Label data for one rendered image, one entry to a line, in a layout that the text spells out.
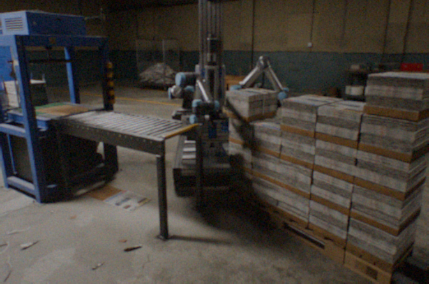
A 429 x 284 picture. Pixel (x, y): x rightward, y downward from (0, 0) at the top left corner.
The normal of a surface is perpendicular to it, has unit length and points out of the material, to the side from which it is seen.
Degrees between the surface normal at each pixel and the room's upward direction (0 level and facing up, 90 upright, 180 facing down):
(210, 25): 90
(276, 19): 90
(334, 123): 90
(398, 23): 90
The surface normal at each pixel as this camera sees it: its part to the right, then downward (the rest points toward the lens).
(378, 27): -0.52, 0.21
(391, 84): -0.77, 0.15
